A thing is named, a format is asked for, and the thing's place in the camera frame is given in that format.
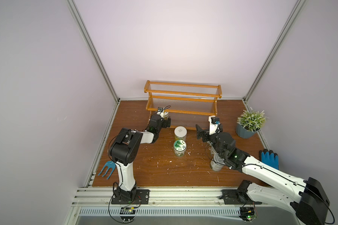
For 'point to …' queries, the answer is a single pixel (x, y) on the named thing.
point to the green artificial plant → (252, 120)
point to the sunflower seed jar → (165, 115)
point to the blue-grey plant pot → (243, 132)
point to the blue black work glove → (270, 158)
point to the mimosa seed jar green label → (179, 147)
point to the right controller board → (248, 213)
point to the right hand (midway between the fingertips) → (205, 121)
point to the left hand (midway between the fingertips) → (165, 114)
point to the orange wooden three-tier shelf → (188, 105)
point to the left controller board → (127, 213)
